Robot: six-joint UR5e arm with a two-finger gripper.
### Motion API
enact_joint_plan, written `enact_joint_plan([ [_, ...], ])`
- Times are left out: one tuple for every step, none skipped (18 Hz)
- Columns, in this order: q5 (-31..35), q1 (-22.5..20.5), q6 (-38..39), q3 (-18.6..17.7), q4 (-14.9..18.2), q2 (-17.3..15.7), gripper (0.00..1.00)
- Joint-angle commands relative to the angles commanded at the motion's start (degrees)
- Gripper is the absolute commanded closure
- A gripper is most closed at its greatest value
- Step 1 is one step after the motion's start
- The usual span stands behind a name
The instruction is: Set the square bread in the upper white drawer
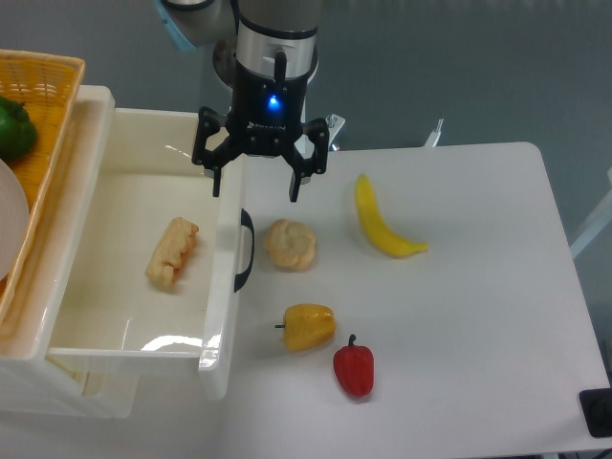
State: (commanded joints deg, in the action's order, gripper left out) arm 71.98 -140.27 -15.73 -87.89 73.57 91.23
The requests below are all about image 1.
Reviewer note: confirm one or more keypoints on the red bell pepper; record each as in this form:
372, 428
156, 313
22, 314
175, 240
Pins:
354, 368

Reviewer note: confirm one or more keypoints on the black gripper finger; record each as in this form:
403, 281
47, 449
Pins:
317, 134
213, 160

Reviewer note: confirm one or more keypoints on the square toast bread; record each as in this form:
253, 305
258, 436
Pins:
171, 252

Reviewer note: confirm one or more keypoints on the round bread roll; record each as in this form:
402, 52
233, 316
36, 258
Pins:
290, 245

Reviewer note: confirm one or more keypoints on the black device at table edge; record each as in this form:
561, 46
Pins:
596, 406

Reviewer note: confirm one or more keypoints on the white table leg frame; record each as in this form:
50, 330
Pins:
594, 223

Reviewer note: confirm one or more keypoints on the white round plate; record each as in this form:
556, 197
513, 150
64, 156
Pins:
14, 218

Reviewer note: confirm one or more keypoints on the green bell pepper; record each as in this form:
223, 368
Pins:
18, 134

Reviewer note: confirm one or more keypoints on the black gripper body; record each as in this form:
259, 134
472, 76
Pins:
265, 115

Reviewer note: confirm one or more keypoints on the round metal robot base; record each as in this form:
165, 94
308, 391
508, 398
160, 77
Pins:
224, 60

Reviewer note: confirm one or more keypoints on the white table clamp bracket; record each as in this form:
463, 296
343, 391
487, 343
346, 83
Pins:
435, 135

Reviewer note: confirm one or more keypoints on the white drawer cabinet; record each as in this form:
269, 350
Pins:
30, 382

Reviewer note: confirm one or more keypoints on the yellow bell pepper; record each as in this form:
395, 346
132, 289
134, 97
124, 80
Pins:
306, 326

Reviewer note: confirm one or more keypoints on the upper white drawer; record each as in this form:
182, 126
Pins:
112, 319

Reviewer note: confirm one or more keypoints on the black drawer handle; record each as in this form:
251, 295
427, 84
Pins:
247, 251

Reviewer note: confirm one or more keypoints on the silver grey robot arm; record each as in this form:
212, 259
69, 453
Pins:
275, 56

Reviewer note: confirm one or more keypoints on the orange woven basket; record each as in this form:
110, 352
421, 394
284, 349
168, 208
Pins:
48, 86

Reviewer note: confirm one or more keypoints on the yellow banana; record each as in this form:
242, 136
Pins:
374, 227

